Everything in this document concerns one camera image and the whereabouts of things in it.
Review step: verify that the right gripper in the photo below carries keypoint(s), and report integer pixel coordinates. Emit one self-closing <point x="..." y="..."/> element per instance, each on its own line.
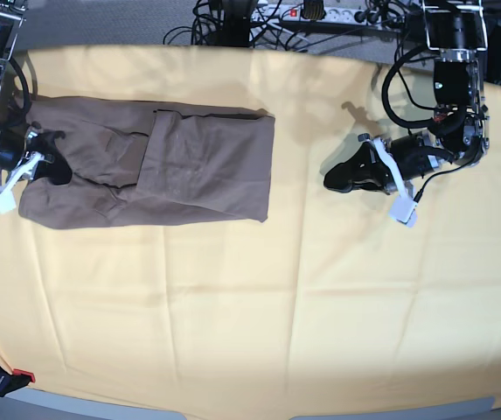
<point x="17" y="146"/>

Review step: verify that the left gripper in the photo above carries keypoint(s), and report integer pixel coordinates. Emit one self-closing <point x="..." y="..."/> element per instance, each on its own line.
<point x="416" y="156"/>

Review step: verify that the brown T-shirt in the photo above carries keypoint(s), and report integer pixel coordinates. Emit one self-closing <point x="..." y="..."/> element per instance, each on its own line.
<point x="131" y="163"/>

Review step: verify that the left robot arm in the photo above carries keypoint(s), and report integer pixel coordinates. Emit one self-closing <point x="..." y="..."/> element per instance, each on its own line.
<point x="452" y="34"/>

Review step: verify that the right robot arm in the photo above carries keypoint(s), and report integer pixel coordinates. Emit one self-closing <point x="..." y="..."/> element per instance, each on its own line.
<point x="15" y="94"/>

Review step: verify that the white power strip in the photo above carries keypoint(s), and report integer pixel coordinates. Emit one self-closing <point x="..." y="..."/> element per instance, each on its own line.
<point x="334" y="19"/>

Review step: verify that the yellow table cloth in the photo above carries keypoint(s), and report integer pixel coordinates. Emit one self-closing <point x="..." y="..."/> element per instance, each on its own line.
<point x="328" y="307"/>

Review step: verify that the black device right edge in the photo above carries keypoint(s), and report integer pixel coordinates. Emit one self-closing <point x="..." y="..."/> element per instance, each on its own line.
<point x="493" y="72"/>

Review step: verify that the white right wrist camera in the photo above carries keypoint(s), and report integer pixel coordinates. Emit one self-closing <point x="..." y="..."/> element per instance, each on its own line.
<point x="7" y="198"/>

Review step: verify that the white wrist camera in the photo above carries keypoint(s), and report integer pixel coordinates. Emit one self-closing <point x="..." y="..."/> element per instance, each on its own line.
<point x="7" y="198"/>
<point x="404" y="206"/>

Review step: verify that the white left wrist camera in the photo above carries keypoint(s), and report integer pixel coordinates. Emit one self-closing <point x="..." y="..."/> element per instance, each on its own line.
<point x="404" y="206"/>

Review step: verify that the black upright post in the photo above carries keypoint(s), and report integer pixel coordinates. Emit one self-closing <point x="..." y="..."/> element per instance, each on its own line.
<point x="235" y="26"/>

